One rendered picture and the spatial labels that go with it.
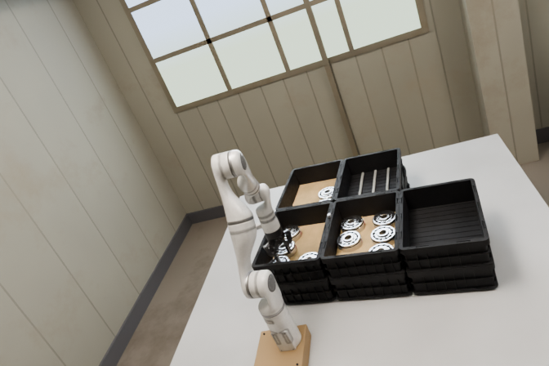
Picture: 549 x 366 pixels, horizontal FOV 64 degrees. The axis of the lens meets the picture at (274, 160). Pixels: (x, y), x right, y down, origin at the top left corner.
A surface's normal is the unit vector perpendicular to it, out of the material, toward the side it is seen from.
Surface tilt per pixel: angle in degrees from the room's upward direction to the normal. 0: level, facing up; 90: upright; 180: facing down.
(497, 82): 90
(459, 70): 90
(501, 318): 0
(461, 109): 90
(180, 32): 90
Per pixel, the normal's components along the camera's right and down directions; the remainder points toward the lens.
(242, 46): -0.15, 0.47
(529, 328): -0.35, -0.85
